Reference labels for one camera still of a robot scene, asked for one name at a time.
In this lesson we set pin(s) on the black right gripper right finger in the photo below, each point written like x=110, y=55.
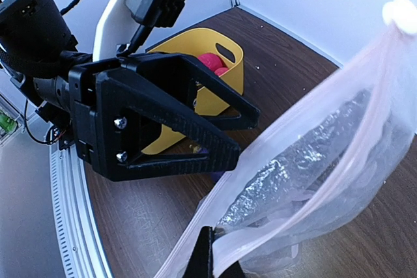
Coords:
x=234, y=271

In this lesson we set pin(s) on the aluminium front rail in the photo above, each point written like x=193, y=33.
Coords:
x=80, y=246

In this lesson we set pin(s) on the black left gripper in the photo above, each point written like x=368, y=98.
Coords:
x=111, y=119

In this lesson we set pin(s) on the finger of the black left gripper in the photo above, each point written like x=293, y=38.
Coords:
x=190, y=82

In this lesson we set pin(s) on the yellow plastic basket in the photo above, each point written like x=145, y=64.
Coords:
x=172, y=121

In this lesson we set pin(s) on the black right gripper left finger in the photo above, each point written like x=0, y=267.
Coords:
x=200, y=263

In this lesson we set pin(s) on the clear zip top bag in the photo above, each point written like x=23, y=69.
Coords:
x=319, y=165

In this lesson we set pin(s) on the red toy apple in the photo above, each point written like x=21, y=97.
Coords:
x=221, y=71
x=211, y=61

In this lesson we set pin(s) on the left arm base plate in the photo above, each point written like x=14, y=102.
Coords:
x=58, y=134

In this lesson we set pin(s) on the left circuit board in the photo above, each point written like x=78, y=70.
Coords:
x=9, y=119

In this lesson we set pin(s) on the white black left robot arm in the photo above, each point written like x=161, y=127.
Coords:
x=37, y=43

